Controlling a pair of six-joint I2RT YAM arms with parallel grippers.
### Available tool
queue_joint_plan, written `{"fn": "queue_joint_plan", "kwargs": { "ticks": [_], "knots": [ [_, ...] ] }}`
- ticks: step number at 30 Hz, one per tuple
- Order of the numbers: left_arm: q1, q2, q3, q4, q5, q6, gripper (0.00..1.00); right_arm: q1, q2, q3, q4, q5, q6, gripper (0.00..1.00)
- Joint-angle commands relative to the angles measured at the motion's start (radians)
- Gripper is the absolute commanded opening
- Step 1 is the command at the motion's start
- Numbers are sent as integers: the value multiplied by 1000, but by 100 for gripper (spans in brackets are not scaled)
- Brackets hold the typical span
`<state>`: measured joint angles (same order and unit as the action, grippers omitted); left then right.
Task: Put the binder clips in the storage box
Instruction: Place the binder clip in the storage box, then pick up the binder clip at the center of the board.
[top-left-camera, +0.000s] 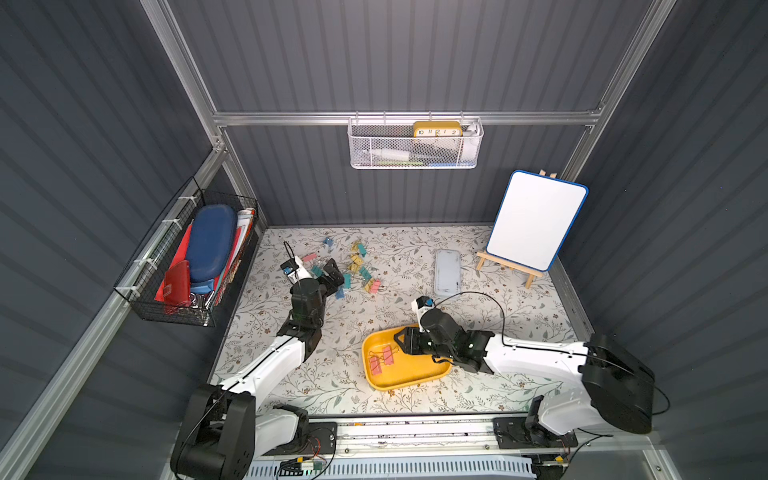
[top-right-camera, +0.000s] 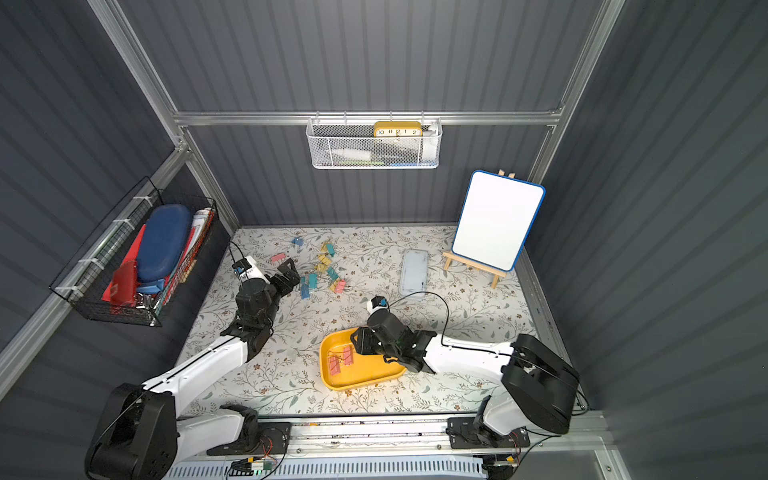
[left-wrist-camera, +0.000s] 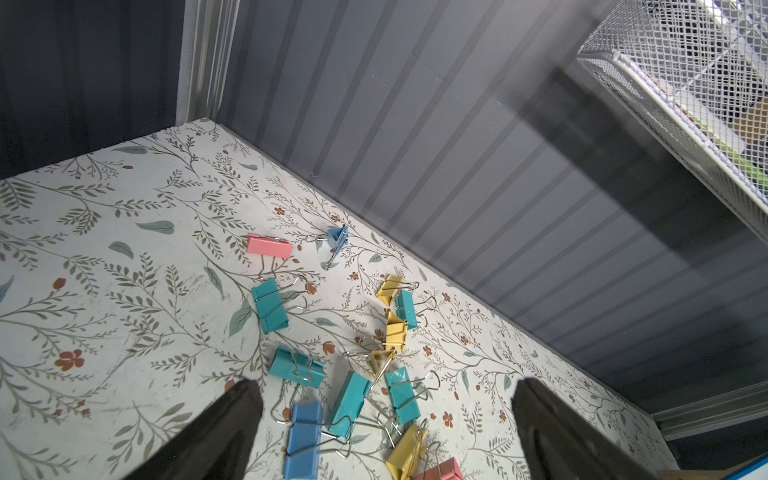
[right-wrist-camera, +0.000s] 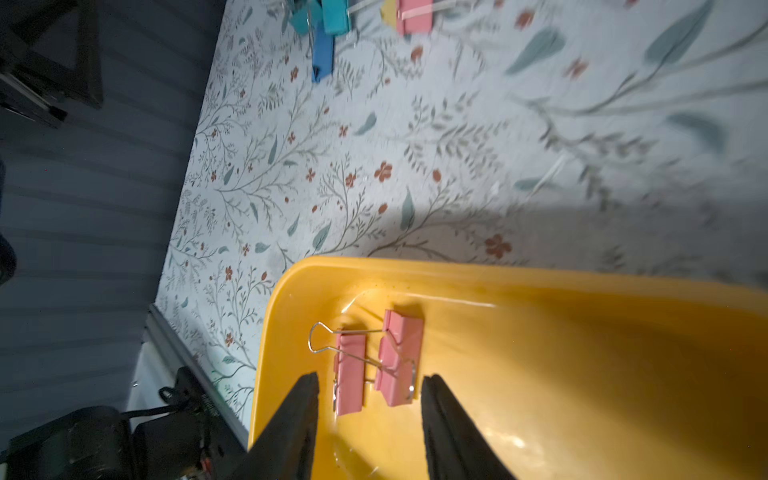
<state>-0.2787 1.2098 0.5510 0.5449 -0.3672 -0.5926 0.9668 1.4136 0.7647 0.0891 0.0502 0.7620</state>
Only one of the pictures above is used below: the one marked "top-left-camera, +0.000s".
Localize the yellow plastic storage box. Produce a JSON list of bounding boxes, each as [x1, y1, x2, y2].
[[362, 327, 452, 391]]

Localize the pink binder clip pair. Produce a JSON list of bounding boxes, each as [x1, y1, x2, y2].
[[367, 344, 396, 377]]

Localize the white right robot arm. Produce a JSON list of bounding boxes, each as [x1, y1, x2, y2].
[[394, 307, 655, 436]]

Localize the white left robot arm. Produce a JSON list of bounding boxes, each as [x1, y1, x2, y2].
[[169, 258, 345, 479]]

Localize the translucent plastic box lid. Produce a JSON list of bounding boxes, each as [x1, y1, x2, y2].
[[434, 249, 462, 298]]

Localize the floral table mat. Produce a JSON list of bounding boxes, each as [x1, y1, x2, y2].
[[213, 225, 578, 416]]

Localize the blue oval case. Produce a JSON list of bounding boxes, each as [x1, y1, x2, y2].
[[185, 204, 237, 283]]

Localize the small wooden easel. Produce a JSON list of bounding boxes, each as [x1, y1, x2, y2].
[[476, 251, 544, 289]]

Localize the red pouch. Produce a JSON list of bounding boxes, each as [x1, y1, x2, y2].
[[155, 260, 191, 307]]

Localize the blue framed whiteboard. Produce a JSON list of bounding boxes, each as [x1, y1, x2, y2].
[[486, 170, 589, 272]]

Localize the yellow clock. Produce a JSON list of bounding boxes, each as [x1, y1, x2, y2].
[[413, 120, 464, 138]]

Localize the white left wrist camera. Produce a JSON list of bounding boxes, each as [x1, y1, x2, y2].
[[280, 257, 312, 284]]

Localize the metal base rail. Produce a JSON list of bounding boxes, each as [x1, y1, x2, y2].
[[255, 413, 651, 460]]

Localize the black wire side basket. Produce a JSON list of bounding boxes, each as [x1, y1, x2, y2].
[[114, 179, 259, 328]]

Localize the white wire wall basket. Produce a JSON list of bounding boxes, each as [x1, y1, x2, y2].
[[347, 117, 485, 170]]

